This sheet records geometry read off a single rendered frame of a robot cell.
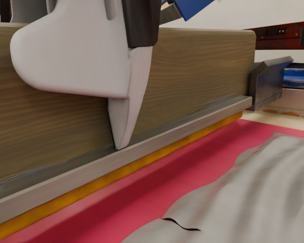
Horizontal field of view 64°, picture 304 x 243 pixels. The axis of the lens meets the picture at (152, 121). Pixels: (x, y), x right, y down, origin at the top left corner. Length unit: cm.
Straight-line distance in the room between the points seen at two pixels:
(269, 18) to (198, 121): 206
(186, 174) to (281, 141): 10
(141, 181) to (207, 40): 12
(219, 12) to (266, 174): 227
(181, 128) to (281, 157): 8
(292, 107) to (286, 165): 16
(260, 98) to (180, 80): 13
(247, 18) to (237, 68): 204
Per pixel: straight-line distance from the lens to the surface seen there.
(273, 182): 18
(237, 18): 233
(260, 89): 28
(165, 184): 17
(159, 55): 16
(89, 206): 16
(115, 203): 16
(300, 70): 39
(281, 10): 220
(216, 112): 20
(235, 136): 27
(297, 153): 22
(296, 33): 100
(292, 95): 35
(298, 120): 34
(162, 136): 15
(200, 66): 20
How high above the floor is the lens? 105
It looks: 17 degrees down
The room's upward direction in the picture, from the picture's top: 3 degrees counter-clockwise
